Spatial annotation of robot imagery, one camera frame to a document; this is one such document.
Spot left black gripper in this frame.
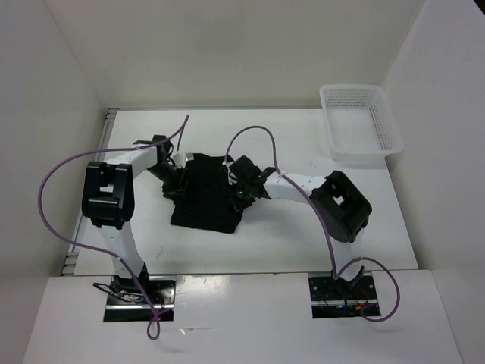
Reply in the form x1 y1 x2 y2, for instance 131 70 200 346
146 162 194 206

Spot black shorts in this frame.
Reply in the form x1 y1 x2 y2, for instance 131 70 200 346
163 153 243 234

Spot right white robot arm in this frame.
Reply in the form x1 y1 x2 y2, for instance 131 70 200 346
224 156 372 298

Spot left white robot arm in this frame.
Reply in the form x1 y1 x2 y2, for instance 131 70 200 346
82 134 186 303

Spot white plastic basket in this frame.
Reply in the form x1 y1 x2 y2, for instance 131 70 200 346
319 84 403 162

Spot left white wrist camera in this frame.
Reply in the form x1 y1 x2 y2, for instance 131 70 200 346
171 152 194 168

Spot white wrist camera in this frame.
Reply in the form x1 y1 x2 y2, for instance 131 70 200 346
171 152 194 168
222 158 237 180

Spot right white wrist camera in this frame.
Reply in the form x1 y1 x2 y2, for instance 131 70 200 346
222 158 237 180

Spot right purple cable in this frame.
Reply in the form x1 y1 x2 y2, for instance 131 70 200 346
224 126 401 323

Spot purple cable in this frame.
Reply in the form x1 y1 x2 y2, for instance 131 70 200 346
224 126 401 323
37 115 190 339

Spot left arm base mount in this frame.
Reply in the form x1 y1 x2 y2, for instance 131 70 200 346
97 276 177 323

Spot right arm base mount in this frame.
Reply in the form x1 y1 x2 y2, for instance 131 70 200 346
308 273 381 319

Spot aluminium table edge rail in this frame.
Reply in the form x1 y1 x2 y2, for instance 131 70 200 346
61 108 118 276

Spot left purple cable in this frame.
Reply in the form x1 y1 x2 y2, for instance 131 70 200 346
37 115 190 339

